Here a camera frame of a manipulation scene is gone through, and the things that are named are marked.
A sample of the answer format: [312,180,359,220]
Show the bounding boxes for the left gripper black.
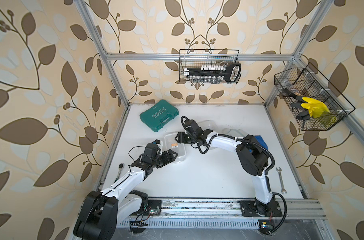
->
[150,149,178,169]

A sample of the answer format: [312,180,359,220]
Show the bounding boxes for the small clear lunch box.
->
[162,132,187,164]

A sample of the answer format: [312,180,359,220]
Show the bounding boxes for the clear lunch box teal seal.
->
[199,120,222,135]

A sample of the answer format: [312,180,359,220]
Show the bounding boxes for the lunch box lid teal seal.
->
[223,128,248,138]

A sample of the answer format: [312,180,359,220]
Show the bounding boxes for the blue cleaning cloth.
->
[255,135,268,150]

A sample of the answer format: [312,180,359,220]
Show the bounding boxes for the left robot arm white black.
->
[73,140,178,240]

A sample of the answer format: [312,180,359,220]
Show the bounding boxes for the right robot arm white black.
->
[174,116,275,206]

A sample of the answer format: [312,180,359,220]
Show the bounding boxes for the green plastic tool case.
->
[139,100,179,132]

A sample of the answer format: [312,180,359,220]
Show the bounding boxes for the black socket set holder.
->
[181,63,242,84]

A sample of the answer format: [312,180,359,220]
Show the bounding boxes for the silver combination wrench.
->
[276,167,287,195]

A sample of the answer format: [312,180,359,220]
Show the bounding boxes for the black pliers in basket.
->
[284,88,311,121]

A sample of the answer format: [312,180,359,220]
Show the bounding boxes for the yellow rubber glove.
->
[301,97,331,119]

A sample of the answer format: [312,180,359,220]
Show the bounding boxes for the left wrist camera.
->
[152,140,162,148]

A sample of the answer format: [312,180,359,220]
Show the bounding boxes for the green handled ratchet wrench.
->
[115,163,124,181]

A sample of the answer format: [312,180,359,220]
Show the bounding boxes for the aluminium front rail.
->
[149,197,327,220]

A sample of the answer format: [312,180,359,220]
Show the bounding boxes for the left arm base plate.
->
[132,199,162,216]

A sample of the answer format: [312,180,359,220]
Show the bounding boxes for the back black wire basket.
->
[178,49,242,85]

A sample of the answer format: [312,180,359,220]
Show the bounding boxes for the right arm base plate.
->
[239,197,283,217]

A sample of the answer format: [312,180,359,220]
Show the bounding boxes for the black corrugated cable conduit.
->
[180,115,288,235]

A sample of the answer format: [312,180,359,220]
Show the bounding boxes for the side black wire basket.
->
[274,63,356,131]

